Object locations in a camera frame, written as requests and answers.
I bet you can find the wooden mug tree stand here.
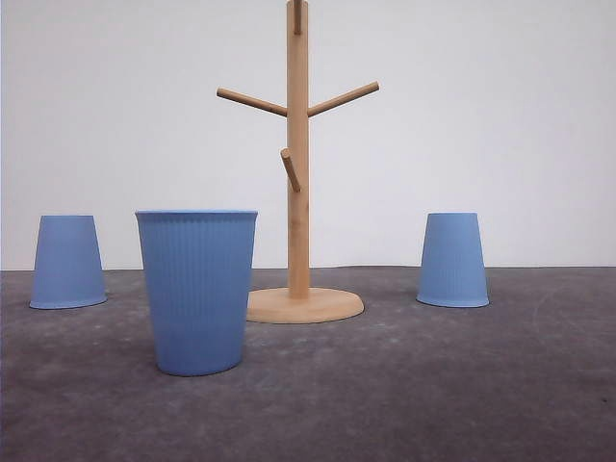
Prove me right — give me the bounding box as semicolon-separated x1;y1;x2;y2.
216;0;380;323

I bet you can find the blue ribbed cup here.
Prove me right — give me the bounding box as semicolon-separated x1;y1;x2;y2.
135;210;258;376

